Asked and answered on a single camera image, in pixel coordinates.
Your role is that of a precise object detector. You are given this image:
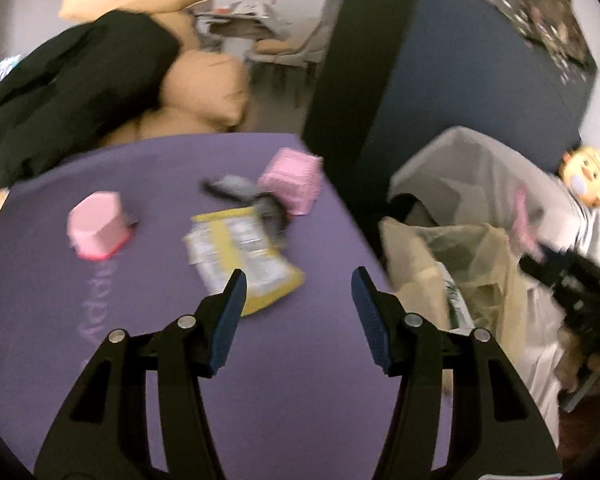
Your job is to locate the person's right hand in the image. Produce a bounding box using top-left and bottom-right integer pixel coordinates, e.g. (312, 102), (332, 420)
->
(554, 328), (600, 396)

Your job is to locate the dining table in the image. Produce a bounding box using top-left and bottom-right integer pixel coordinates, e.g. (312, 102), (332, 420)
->
(194, 1), (290, 40)

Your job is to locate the glass aquarium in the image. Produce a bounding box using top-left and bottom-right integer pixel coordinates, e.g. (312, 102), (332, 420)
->
(488, 0), (597, 75)

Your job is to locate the yellow duck plush toy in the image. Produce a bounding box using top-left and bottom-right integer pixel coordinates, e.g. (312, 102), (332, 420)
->
(558, 146), (600, 208)

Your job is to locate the grey dining chair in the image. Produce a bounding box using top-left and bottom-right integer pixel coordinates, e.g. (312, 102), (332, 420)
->
(246, 18), (332, 107)

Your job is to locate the purple table mat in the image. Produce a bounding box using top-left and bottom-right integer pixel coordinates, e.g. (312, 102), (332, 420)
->
(0, 133), (399, 479)

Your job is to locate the pink plastic basket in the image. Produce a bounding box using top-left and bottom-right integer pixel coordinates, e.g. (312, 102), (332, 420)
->
(258, 148), (323, 216)

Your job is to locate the tan leather armchair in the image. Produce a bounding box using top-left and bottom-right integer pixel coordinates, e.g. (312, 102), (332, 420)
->
(0, 0), (259, 212)

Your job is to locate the dark grey crumpled wrapper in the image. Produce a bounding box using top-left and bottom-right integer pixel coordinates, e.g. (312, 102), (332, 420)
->
(201, 174), (290, 237)

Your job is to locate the black jacket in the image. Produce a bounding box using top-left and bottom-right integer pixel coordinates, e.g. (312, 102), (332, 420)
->
(0, 10), (181, 190)

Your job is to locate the beige plastic trash bag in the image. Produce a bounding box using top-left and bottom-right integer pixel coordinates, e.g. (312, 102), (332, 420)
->
(379, 218), (527, 362)

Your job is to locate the yellow white snack bag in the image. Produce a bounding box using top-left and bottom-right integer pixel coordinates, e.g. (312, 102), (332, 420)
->
(183, 207), (304, 316)

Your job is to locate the navy cloth covered cabinet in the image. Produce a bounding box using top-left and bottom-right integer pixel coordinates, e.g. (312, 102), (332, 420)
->
(302, 0), (597, 237)

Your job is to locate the pink cupcake liner cup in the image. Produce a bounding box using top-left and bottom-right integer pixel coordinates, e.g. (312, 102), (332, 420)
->
(67, 191), (132, 261)

